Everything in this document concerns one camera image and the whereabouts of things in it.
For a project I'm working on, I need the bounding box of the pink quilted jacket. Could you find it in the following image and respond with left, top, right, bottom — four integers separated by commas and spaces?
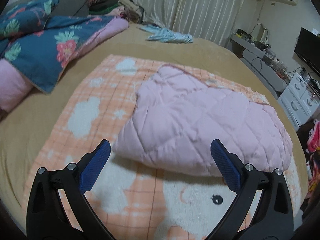
112, 66, 293, 177

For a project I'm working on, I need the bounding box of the pile of clothes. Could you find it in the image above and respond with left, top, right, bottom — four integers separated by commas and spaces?
87, 0, 144, 23

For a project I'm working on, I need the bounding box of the pink yellow cartoon towel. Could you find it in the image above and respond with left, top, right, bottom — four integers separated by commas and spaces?
306, 121, 319, 198

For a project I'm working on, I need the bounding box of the orange plaid cartoon blanket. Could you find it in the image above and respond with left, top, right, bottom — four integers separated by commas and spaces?
21, 55, 302, 240

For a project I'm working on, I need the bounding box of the tan bed cover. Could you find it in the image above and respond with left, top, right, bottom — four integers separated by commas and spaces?
1, 24, 308, 210

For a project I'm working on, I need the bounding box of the white drawer cabinet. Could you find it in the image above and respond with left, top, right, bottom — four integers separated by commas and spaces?
277, 71, 319, 131

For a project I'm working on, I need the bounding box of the grey white curved shelf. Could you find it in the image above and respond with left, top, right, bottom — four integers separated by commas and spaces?
227, 34, 287, 99

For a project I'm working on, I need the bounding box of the blue floral pink quilt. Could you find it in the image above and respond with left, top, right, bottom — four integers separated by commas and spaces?
1, 0, 129, 113

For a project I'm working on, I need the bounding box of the light blue garment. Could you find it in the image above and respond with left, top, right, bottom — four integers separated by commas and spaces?
139, 24, 193, 44

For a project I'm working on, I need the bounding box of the grey pillow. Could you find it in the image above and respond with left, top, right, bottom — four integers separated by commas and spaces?
4, 0, 91, 18

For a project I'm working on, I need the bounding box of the striped beige curtain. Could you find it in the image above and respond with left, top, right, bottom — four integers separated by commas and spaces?
133, 0, 244, 46

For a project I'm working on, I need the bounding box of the black wall television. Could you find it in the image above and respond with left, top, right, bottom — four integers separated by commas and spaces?
294, 28, 320, 75

